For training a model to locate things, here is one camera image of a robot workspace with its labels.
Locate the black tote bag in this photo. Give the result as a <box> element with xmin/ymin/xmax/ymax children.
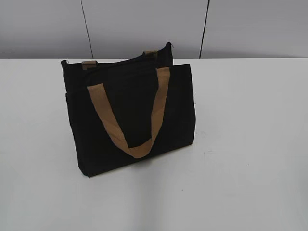
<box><xmin>61</xmin><ymin>42</ymin><xmax>196</xmax><ymax>177</ymax></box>

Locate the tan front bag handle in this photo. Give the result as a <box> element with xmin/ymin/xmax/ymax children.
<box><xmin>87</xmin><ymin>67</ymin><xmax>170</xmax><ymax>158</ymax></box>

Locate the tan bag handle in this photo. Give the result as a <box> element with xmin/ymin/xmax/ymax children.
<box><xmin>81</xmin><ymin>50</ymin><xmax>158</xmax><ymax>70</ymax></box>
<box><xmin>87</xmin><ymin>67</ymin><xmax>170</xmax><ymax>158</ymax></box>

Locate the tan rear bag handle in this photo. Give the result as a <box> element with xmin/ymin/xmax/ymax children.
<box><xmin>81</xmin><ymin>50</ymin><xmax>158</xmax><ymax>70</ymax></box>

